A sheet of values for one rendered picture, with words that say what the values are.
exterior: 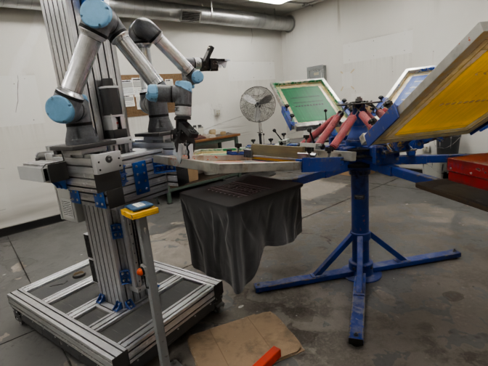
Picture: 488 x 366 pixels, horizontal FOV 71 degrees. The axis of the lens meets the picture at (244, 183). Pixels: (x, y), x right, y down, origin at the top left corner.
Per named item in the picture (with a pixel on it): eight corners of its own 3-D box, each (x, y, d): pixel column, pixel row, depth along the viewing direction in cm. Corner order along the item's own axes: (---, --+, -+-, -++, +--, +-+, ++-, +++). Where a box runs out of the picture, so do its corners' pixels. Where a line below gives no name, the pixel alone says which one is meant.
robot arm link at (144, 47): (145, 115, 206) (131, 17, 194) (139, 115, 219) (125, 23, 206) (165, 112, 212) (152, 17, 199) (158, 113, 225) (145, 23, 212)
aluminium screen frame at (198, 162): (218, 173, 133) (218, 163, 133) (152, 162, 178) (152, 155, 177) (338, 168, 184) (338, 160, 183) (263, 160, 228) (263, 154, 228)
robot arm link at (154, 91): (150, 102, 161) (174, 103, 162) (146, 102, 150) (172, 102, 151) (150, 84, 159) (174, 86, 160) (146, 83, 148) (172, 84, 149)
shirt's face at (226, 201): (229, 208, 149) (229, 206, 148) (179, 193, 182) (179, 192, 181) (302, 184, 178) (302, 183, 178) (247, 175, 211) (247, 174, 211)
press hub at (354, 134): (369, 292, 243) (369, 96, 212) (324, 274, 272) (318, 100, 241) (397, 271, 266) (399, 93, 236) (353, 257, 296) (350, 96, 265)
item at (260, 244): (242, 293, 158) (233, 206, 149) (237, 290, 161) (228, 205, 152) (306, 258, 187) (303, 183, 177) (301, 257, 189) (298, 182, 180)
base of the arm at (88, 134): (59, 145, 166) (55, 124, 164) (88, 141, 178) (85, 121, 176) (75, 145, 157) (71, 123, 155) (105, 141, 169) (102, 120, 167)
